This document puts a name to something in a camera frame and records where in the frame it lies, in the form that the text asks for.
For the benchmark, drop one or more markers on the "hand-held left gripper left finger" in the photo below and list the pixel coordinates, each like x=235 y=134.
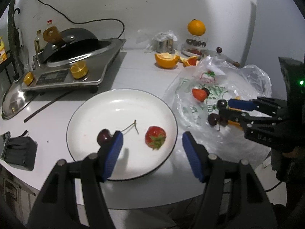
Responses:
x=114 y=152

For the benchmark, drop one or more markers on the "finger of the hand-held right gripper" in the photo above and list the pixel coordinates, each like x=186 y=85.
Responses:
x=238 y=104
x=257 y=128

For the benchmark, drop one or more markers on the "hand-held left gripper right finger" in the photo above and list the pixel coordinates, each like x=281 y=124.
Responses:
x=190 y=152

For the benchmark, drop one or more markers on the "printed clear plastic bag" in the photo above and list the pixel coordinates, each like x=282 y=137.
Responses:
x=238 y=81

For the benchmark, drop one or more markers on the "red strawberry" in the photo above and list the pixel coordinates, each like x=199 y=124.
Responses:
x=154 y=136
x=198 y=95

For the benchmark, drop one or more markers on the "white round plate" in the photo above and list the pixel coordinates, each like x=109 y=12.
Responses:
x=124 y=109

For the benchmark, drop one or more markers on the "orange peel cup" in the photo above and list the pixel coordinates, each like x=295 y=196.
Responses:
x=190 y=61

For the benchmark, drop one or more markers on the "small steel pot with lid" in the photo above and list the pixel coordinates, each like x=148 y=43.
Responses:
x=214 y=54

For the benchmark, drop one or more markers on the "small white dish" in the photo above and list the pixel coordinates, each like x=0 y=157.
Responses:
x=190 y=51

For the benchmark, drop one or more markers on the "small orange peel bit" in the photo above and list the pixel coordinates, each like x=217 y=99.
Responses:
x=182 y=59

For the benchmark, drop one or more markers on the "glass jar with dark fruit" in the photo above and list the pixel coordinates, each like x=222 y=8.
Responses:
x=195 y=41

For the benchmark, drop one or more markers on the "black thin stick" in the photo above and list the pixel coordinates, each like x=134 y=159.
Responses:
x=47 y=106

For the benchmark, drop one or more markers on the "half orange with peel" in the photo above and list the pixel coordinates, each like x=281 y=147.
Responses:
x=166 y=62

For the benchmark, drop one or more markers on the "whole orange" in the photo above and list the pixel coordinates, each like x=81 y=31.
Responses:
x=196 y=27

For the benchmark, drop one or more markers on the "gold cooker knob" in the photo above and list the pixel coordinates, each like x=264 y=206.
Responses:
x=28 y=78
x=79 y=69

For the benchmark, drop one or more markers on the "steel induction cooker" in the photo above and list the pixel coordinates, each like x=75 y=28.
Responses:
x=95 y=62

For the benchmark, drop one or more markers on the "black face mask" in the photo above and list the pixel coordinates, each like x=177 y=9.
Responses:
x=21 y=152

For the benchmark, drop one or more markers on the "steel pan lid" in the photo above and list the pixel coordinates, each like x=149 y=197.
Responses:
x=14 y=102

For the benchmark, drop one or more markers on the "small clear plastic bag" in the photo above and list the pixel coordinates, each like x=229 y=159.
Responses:
x=145 y=37

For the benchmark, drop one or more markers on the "cooking oil bottle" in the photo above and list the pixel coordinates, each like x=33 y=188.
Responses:
x=38 y=43

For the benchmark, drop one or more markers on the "folded umbrella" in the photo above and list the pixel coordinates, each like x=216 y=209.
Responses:
x=22 y=52

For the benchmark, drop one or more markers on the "red cap bottle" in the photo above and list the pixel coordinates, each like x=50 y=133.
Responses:
x=49 y=23

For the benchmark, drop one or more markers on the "yellow detergent bottle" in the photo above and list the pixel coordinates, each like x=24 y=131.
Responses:
x=2 y=50

